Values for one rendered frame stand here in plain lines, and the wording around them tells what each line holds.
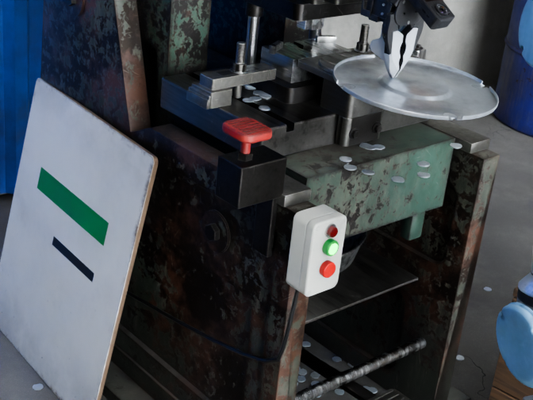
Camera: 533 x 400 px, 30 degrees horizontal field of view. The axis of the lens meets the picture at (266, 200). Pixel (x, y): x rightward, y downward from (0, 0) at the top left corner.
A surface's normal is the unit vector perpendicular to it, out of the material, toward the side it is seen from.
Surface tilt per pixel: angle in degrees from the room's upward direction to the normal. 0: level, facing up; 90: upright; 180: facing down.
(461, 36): 90
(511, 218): 0
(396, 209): 90
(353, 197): 90
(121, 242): 78
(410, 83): 3
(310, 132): 90
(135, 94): 74
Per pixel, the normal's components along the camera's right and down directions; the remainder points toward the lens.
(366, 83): 0.14, -0.88
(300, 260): -0.76, 0.21
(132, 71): 0.65, 0.11
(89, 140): -0.76, 0.00
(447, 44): 0.65, 0.38
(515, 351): -0.92, 0.20
